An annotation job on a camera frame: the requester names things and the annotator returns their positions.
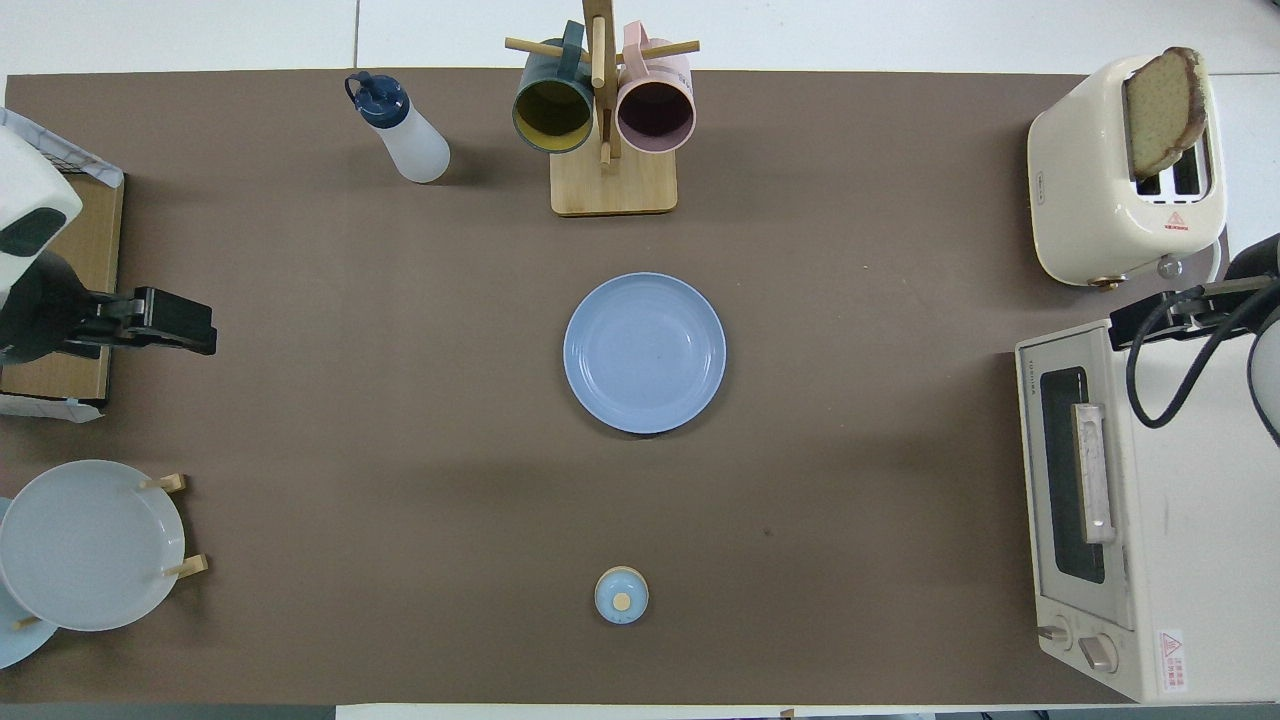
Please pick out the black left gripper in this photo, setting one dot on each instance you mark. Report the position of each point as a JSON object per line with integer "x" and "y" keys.
{"x": 45, "y": 310}

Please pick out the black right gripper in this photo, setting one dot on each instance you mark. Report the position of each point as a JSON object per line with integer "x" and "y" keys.
{"x": 1262, "y": 262}

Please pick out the toasted bread slice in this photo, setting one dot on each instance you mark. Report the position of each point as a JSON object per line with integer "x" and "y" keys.
{"x": 1165, "y": 110}

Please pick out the squeeze bottle with navy cap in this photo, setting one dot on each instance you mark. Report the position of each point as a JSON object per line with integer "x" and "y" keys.
{"x": 410, "y": 140}

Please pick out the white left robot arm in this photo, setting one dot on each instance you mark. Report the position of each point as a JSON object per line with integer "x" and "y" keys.
{"x": 25, "y": 180}

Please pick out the grey plate in rack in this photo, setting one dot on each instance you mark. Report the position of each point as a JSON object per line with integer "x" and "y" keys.
{"x": 90, "y": 545}

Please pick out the wooden plate rack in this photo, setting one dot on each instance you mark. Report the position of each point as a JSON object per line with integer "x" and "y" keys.
{"x": 190, "y": 566}

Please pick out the light blue plate in rack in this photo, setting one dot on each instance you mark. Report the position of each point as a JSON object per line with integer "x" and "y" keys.
{"x": 25, "y": 645}

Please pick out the blue round plate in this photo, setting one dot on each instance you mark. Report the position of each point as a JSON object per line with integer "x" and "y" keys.
{"x": 645, "y": 352}

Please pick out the cream two-slot toaster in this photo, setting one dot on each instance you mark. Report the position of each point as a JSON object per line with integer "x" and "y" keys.
{"x": 1085, "y": 180}

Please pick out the white blue patterned cloth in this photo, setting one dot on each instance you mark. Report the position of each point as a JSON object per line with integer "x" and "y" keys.
{"x": 95, "y": 172}

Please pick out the brown table mat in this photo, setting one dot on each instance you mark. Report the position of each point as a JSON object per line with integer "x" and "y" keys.
{"x": 400, "y": 400}

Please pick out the cream toaster oven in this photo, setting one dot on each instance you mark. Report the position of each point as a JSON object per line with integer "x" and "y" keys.
{"x": 1190, "y": 560}

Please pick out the teal mug with yellow inside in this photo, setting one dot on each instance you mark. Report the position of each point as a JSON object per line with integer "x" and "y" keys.
{"x": 552, "y": 112}

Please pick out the wooden mug tree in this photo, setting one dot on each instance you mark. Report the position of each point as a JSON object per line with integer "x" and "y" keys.
{"x": 612, "y": 185}

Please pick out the small blue call bell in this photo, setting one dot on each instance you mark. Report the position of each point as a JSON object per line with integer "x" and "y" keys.
{"x": 621, "y": 596}

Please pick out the pink mug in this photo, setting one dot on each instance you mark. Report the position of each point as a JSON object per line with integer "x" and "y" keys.
{"x": 655, "y": 112}

